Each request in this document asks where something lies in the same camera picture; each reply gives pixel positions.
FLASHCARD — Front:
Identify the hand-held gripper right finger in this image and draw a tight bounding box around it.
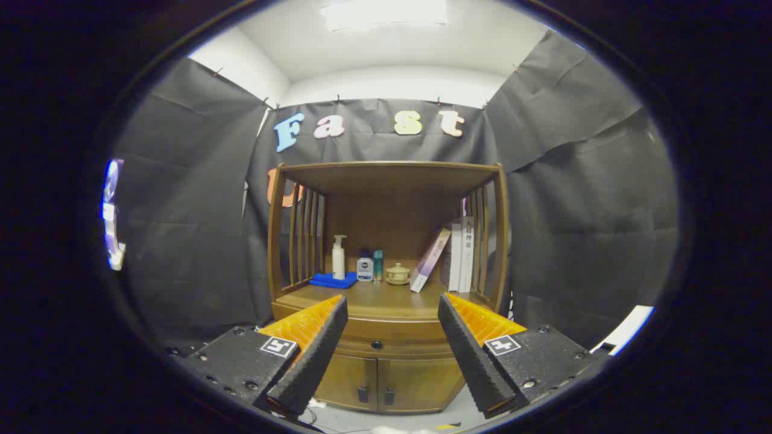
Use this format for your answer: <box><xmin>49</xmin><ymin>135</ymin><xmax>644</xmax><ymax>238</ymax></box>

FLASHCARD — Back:
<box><xmin>437</xmin><ymin>292</ymin><xmax>610</xmax><ymax>420</ymax></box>

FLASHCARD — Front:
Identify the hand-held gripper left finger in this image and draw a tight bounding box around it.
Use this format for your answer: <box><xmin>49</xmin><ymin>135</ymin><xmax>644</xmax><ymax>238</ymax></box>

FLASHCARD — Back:
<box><xmin>181</xmin><ymin>294</ymin><xmax>349</xmax><ymax>418</ymax></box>

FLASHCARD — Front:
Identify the wooden drawer with black knob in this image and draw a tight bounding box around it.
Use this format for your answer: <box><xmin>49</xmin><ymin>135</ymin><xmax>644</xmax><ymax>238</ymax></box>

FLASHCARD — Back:
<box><xmin>271</xmin><ymin>301</ymin><xmax>501</xmax><ymax>361</ymax></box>

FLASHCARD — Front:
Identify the wooden countertop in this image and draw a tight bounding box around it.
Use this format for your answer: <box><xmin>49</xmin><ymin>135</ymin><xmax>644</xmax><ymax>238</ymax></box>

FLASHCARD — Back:
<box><xmin>274</xmin><ymin>278</ymin><xmax>498</xmax><ymax>323</ymax></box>

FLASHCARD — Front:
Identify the wooden cabinet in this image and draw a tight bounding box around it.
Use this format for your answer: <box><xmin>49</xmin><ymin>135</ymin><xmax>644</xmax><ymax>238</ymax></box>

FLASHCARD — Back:
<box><xmin>267</xmin><ymin>160</ymin><xmax>510</xmax><ymax>415</ymax></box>

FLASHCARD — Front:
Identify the folded blue cloth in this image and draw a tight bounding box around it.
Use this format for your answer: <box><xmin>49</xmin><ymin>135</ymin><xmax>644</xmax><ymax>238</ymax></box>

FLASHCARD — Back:
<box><xmin>309</xmin><ymin>272</ymin><xmax>358</xmax><ymax>289</ymax></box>

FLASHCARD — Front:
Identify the white pump bottle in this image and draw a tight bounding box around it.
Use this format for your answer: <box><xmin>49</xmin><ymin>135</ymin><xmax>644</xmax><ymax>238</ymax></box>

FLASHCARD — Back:
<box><xmin>332</xmin><ymin>234</ymin><xmax>348</xmax><ymax>281</ymax></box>

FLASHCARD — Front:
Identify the plain white book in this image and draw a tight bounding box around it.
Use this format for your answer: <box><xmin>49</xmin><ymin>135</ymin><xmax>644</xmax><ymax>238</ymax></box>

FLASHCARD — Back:
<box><xmin>449</xmin><ymin>223</ymin><xmax>463</xmax><ymax>292</ymax></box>

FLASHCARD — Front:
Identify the white book with black characters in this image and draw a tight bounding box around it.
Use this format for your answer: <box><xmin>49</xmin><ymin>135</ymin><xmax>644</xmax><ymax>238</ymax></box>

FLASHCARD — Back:
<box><xmin>460</xmin><ymin>216</ymin><xmax>475</xmax><ymax>294</ymax></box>

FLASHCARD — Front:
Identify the leaning purple white book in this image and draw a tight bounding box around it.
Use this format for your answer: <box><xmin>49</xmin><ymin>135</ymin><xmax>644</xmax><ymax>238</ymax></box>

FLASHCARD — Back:
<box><xmin>410</xmin><ymin>227</ymin><xmax>452</xmax><ymax>294</ymax></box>

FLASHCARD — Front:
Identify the black backdrop cloth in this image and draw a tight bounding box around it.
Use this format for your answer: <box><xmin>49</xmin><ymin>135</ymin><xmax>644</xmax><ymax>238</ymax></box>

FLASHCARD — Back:
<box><xmin>112</xmin><ymin>30</ymin><xmax>679</xmax><ymax>356</ymax></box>

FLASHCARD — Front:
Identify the ceiling light panel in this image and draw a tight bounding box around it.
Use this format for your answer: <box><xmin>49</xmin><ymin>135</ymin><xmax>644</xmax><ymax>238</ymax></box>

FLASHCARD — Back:
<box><xmin>320</xmin><ymin>0</ymin><xmax>450</xmax><ymax>31</ymax></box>

